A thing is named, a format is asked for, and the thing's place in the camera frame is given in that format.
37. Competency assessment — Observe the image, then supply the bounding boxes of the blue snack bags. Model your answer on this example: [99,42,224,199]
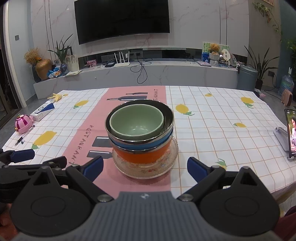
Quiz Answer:
[47,66,62,79]

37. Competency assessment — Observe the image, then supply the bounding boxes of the teddy bear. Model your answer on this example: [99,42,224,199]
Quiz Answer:
[208,43,220,55]

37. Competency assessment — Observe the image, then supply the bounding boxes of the orange steel bowl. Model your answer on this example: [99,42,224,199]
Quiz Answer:
[112,136,175,164]

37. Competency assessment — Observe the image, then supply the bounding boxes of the white blue box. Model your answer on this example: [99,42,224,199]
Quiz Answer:
[30,101,55,121]

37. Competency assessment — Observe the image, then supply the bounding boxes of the water bottle jug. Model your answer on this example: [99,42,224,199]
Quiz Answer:
[278,74,295,96]

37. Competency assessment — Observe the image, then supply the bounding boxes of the blue steel bowl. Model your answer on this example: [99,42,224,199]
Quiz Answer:
[105,99,174,152]

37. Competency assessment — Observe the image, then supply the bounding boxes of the gold vase dried flowers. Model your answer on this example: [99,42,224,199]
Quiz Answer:
[24,47,52,82]

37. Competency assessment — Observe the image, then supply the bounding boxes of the phone on stand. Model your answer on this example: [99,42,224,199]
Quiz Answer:
[273,108,296,160]

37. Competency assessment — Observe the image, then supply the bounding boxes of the grey-green trash bin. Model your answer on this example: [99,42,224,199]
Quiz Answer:
[237,65,258,91]

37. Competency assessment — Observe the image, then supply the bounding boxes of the black pen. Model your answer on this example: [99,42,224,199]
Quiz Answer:
[15,125,35,146]

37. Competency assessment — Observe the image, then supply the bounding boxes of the tall green floor plant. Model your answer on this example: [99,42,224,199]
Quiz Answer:
[244,46,279,90]

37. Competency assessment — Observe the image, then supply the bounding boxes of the pink round toy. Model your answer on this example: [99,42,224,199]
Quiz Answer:
[15,114,33,134]

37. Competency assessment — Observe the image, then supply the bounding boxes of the lemon grid tablecloth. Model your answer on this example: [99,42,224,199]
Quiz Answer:
[1,86,295,196]

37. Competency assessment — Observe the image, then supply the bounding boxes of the green potted plant white pot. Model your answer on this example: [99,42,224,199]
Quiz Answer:
[48,34,80,75]

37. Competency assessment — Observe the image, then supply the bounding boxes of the black television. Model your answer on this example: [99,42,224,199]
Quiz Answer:
[74,0,170,45]

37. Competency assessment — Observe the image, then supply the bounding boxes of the yellow banana toy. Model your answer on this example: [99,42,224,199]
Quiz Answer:
[47,93,63,103]

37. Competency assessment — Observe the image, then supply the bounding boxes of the clear glass plate with flowers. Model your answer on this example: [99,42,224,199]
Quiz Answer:
[112,137,179,180]

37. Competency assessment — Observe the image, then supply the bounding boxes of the green ceramic bowl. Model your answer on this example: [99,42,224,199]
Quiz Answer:
[109,104,164,141]

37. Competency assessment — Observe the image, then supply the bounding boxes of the white wifi router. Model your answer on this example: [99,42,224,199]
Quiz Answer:
[114,52,130,67]

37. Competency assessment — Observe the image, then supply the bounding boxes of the pink restaurant placemat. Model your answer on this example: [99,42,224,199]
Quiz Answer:
[63,86,178,198]

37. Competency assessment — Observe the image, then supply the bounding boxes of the pink heater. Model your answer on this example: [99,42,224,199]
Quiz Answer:
[281,89,293,106]

